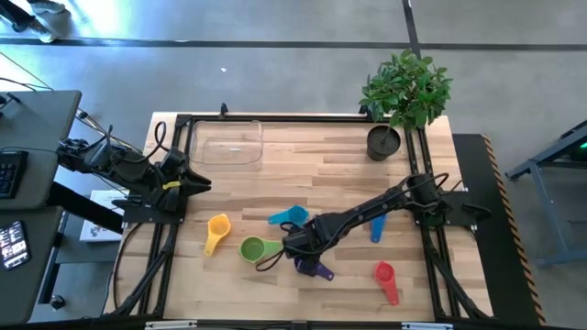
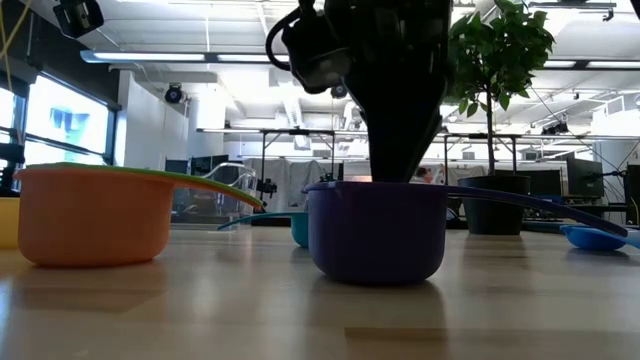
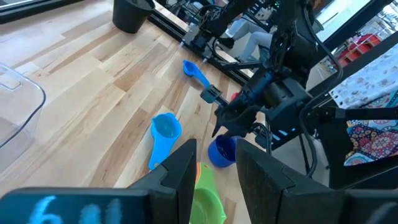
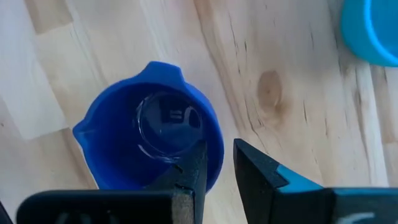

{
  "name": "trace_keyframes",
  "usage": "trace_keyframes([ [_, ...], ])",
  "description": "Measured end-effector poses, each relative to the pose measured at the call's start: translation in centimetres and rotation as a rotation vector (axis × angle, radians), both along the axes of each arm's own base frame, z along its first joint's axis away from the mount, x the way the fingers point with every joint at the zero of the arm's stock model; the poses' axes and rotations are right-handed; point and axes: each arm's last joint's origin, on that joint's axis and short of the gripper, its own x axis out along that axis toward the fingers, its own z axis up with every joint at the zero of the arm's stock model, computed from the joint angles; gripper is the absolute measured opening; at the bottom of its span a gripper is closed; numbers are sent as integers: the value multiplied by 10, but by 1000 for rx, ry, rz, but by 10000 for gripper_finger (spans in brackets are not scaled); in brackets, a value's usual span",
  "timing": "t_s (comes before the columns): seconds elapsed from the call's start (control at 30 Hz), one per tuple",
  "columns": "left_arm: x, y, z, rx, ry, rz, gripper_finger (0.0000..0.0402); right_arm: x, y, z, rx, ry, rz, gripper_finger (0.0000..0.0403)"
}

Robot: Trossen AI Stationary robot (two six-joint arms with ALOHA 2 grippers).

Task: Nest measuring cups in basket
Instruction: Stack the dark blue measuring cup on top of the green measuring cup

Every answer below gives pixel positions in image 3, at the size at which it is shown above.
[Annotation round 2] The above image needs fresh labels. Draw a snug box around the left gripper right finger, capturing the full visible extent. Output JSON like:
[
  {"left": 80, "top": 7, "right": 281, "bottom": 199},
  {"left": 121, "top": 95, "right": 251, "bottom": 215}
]
[{"left": 235, "top": 139, "right": 346, "bottom": 224}]

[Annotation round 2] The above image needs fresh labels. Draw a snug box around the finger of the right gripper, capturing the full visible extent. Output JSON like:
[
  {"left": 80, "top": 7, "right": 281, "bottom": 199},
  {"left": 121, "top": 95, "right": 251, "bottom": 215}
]
[
  {"left": 200, "top": 85, "right": 231, "bottom": 106},
  {"left": 212, "top": 105, "right": 265, "bottom": 138}
]

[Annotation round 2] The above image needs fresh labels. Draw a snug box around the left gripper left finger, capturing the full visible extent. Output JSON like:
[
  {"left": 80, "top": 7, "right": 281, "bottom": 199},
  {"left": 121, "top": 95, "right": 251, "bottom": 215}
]
[{"left": 127, "top": 139, "right": 197, "bottom": 224}]

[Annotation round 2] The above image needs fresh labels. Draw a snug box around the blue measuring cup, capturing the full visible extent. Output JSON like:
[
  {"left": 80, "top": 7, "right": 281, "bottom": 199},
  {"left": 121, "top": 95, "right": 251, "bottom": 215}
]
[{"left": 182, "top": 59, "right": 213, "bottom": 90}]

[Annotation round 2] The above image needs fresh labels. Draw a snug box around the green measuring cup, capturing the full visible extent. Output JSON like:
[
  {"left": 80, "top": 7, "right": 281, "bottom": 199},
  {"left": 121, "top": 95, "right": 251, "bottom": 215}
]
[{"left": 189, "top": 161, "right": 228, "bottom": 224}]

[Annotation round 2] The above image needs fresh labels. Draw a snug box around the purple measuring cup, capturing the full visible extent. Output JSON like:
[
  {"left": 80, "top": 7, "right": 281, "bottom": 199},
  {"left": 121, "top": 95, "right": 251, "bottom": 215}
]
[{"left": 207, "top": 134, "right": 239, "bottom": 169}]

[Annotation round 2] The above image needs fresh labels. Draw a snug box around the teal measuring cup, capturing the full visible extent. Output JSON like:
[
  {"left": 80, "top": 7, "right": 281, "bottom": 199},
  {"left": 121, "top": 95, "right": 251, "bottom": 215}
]
[{"left": 148, "top": 112, "right": 183, "bottom": 170}]

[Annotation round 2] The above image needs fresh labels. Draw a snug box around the clear plastic basket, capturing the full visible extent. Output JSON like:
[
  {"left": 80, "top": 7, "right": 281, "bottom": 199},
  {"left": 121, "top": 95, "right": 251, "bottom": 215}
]
[{"left": 0, "top": 62, "right": 47, "bottom": 175}]

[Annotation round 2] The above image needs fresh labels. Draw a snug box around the person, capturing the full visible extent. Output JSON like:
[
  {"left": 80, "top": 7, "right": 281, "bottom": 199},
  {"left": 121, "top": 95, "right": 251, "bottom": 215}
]
[{"left": 217, "top": 12, "right": 280, "bottom": 63}]

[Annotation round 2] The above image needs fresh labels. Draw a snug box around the red plastic crate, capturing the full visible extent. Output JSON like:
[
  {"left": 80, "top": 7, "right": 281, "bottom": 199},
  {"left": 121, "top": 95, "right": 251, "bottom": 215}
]
[{"left": 337, "top": 33, "right": 382, "bottom": 68}]

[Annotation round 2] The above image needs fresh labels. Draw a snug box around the white floral cloth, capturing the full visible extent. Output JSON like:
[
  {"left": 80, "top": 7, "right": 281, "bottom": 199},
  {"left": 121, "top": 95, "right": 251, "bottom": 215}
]
[{"left": 329, "top": 43, "right": 398, "bottom": 110}]

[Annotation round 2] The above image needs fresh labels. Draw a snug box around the colourful mandala cloth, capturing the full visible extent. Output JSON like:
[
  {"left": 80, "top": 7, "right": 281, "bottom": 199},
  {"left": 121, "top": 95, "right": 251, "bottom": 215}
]
[{"left": 343, "top": 90, "right": 398, "bottom": 167}]

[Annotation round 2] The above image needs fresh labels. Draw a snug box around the black plant pot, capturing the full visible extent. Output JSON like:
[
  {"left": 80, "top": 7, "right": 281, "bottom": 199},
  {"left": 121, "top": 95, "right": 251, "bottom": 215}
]
[{"left": 112, "top": 0, "right": 155, "bottom": 34}]

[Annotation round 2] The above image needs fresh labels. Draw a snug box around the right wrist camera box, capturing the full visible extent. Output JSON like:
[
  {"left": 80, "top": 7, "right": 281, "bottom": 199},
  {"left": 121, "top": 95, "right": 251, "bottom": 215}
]
[{"left": 254, "top": 114, "right": 304, "bottom": 150}]

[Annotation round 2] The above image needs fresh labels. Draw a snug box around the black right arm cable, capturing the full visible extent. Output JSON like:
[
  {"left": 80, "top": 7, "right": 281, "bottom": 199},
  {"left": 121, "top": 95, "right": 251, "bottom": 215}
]
[{"left": 298, "top": 0, "right": 345, "bottom": 178}]

